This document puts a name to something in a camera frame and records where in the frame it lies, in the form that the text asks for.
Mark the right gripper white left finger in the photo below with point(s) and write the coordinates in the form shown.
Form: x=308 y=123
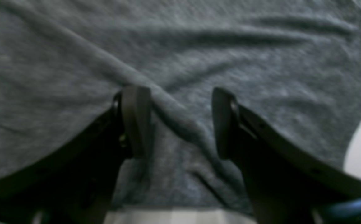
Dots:
x=75 y=184

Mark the dark grey t-shirt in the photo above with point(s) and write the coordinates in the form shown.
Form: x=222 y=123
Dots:
x=296 y=63

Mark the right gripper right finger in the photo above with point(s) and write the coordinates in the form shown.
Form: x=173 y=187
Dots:
x=284 y=184

